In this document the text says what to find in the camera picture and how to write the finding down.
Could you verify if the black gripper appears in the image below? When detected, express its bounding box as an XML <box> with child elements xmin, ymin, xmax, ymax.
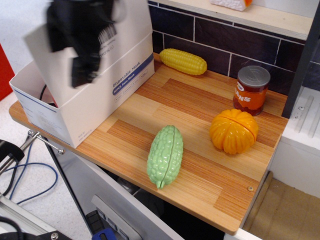
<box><xmin>46</xmin><ymin>0</ymin><xmax>114</xmax><ymax>65</ymax></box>

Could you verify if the white cardboard mask box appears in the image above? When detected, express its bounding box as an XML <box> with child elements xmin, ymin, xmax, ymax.
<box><xmin>9</xmin><ymin>0</ymin><xmax>155</xmax><ymax>148</ymax></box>

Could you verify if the black aluminium extrusion block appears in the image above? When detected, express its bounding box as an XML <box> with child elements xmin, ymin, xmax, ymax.
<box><xmin>71</xmin><ymin>54</ymin><xmax>101</xmax><ymax>88</ymax></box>

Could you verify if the red panel at left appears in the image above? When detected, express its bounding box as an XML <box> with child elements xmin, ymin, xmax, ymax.
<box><xmin>0</xmin><ymin>46</ymin><xmax>15</xmax><ymax>101</ymax></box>

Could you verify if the yellow toy corn cob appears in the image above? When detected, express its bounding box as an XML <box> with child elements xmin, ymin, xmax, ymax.
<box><xmin>159</xmin><ymin>48</ymin><xmax>208</xmax><ymax>76</ymax></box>

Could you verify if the green toy bitter gourd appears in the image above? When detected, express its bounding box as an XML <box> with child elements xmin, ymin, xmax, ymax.
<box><xmin>147</xmin><ymin>125</ymin><xmax>184</xmax><ymax>189</ymax></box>

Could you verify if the orange beans can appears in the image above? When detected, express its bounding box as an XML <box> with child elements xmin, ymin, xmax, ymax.
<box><xmin>233</xmin><ymin>65</ymin><xmax>271</xmax><ymax>116</ymax></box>

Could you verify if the orange toy pumpkin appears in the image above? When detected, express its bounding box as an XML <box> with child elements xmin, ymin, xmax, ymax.
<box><xmin>209</xmin><ymin>109</ymin><xmax>259</xmax><ymax>155</ymax></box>

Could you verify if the black cable in box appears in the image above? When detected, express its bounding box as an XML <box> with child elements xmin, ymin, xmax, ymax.
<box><xmin>39</xmin><ymin>84</ymin><xmax>58</xmax><ymax>108</ymax></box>

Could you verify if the metal clamp with black handle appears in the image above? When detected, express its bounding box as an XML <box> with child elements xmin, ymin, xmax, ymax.
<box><xmin>0</xmin><ymin>130</ymin><xmax>66</xmax><ymax>175</ymax></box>

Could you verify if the blue cable on floor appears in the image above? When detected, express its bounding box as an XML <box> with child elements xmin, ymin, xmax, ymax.
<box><xmin>0</xmin><ymin>142</ymin><xmax>59</xmax><ymax>205</ymax></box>

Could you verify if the wooden wall shelf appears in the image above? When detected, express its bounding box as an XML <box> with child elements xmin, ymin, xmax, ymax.
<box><xmin>157</xmin><ymin>0</ymin><xmax>313</xmax><ymax>40</ymax></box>

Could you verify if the black vertical post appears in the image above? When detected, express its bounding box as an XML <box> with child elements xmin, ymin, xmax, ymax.
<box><xmin>281</xmin><ymin>4</ymin><xmax>320</xmax><ymax>119</ymax></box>

